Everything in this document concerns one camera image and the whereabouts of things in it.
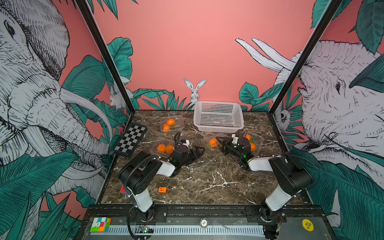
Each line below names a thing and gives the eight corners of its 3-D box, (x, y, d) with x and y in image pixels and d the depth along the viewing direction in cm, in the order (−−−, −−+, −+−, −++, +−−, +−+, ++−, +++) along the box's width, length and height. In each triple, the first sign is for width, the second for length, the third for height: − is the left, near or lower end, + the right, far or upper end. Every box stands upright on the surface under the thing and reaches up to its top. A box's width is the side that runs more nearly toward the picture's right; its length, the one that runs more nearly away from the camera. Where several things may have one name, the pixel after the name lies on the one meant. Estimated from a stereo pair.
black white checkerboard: (114, 152, 98) (111, 149, 95) (133, 126, 113) (132, 122, 110) (130, 157, 96) (128, 154, 93) (148, 129, 111) (146, 126, 108)
